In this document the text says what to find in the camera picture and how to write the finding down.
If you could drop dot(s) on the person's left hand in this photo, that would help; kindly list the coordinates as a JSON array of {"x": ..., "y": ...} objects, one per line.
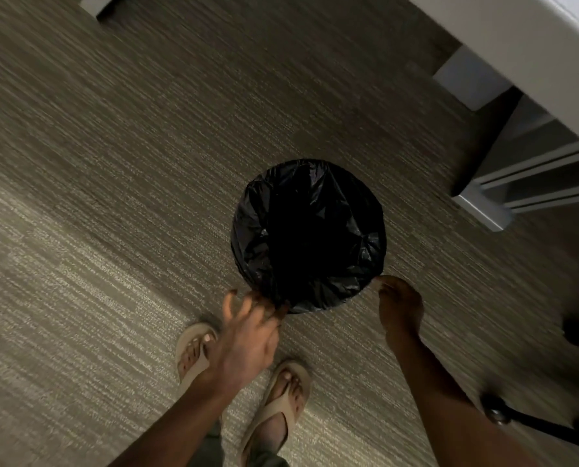
[{"x": 243, "y": 345}]

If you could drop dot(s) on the person's right hand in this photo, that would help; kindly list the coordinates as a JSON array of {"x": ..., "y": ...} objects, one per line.
[{"x": 401, "y": 311}]

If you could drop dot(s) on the person's left thumb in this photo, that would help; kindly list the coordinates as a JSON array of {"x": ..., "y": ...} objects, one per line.
[{"x": 280, "y": 313}]

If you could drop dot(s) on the person's left little finger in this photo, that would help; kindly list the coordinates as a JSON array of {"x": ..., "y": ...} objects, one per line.
[{"x": 229, "y": 306}]

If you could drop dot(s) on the person's right fingers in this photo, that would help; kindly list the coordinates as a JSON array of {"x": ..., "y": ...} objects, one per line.
[{"x": 390, "y": 289}]

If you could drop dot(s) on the black trash bag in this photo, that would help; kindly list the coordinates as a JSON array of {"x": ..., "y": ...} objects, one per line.
[{"x": 309, "y": 233}]

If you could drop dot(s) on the person's left forearm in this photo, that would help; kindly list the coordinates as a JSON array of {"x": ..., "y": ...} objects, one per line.
[{"x": 173, "y": 427}]

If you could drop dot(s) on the person's right forearm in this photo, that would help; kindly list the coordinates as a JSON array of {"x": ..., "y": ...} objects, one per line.
[{"x": 445, "y": 408}]

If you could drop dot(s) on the person's left foot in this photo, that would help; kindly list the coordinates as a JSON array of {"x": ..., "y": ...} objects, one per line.
[{"x": 192, "y": 352}]

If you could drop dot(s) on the person's foot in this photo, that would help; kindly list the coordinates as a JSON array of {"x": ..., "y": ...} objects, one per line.
[
  {"x": 282, "y": 408},
  {"x": 192, "y": 352}
]

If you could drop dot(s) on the beige left sandal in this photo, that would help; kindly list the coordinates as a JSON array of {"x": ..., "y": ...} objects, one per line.
[{"x": 198, "y": 362}]

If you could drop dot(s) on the beige sandal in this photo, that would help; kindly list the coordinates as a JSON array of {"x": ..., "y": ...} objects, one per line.
[
  {"x": 198, "y": 362},
  {"x": 276, "y": 415}
]

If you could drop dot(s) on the person's right foot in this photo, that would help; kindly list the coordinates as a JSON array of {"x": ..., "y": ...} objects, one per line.
[{"x": 282, "y": 408}]

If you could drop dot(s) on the beige right sandal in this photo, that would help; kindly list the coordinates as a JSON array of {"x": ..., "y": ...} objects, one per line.
[{"x": 276, "y": 415}]

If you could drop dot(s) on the olive trousers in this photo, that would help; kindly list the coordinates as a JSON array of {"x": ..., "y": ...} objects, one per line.
[{"x": 209, "y": 449}]

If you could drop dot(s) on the black chair base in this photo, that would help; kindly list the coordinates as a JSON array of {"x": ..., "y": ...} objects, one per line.
[{"x": 552, "y": 427}]

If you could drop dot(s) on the white desk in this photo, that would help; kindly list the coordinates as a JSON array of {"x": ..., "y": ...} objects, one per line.
[{"x": 528, "y": 53}]

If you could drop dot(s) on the white furniture leg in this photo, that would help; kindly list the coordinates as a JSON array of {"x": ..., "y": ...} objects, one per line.
[{"x": 97, "y": 2}]

